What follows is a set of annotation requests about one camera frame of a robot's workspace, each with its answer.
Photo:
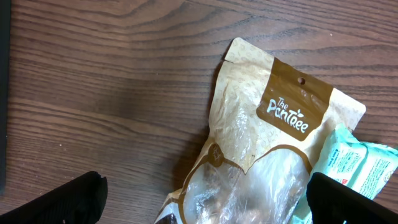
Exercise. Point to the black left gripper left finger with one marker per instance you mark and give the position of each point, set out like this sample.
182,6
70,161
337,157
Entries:
80,201

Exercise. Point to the brown printed snack pouch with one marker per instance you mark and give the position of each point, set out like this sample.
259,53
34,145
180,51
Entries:
268,123

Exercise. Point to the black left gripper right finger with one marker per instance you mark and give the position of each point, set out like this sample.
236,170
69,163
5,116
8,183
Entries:
331,202

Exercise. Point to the mint green snack packet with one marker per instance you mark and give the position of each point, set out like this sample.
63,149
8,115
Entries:
364,167

